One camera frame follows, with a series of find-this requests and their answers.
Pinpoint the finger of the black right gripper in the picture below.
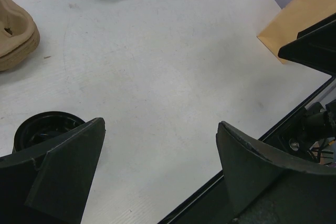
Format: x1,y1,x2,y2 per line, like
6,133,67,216
278,14,336,75

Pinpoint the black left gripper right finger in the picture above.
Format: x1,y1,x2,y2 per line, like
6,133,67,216
216,122,335,223

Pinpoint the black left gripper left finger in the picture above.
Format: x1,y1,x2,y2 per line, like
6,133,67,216
1,118,106,223

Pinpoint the brown paper takeout bag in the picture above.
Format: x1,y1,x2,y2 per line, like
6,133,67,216
257,0,335,56

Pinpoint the stack of black cup lids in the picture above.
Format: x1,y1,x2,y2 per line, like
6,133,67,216
13,111,85,153

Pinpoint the brown pulp cup carrier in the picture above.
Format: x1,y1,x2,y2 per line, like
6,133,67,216
1,0,40,71

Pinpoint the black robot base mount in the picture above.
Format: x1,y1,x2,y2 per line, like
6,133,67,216
162,79,335,223

